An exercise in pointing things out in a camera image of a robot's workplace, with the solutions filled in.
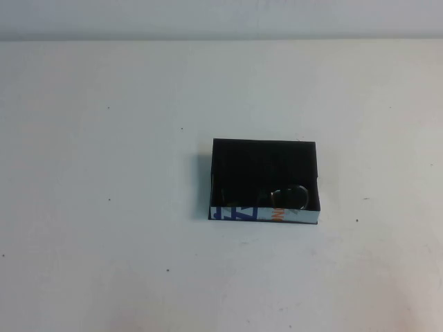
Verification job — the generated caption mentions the dark round-lens glasses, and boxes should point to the dark round-lens glasses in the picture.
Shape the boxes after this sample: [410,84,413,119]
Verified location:
[217,183,309,211]

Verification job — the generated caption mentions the black printed glasses case box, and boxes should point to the black printed glasses case box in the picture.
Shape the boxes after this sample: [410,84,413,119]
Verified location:
[206,138,321,228]

